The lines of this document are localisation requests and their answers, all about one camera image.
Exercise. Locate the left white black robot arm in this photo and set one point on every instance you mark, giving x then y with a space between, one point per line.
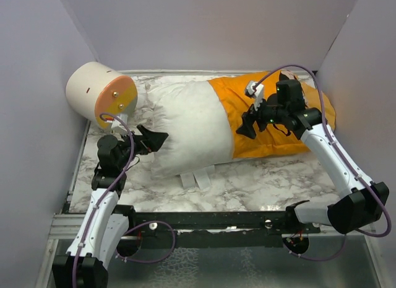
86 261

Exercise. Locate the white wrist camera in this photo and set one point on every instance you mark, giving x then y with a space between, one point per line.
115 126
255 90

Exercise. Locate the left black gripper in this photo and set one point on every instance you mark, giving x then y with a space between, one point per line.
148 141

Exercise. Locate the orange Mickey Mouse pillowcase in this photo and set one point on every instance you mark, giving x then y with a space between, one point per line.
273 140

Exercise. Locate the white cylinder with orange lid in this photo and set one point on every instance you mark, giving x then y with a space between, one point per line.
94 89

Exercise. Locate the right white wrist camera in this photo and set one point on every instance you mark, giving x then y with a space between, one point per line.
255 90

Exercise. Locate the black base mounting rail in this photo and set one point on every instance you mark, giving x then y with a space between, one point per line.
161 230

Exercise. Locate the white pillow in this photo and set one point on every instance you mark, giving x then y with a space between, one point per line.
199 134

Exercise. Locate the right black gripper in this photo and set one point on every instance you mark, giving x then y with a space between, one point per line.
247 127

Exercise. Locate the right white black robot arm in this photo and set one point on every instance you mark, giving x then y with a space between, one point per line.
361 200

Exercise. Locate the aluminium frame rail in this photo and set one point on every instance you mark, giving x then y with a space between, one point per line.
343 217

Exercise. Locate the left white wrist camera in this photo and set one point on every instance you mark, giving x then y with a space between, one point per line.
115 126

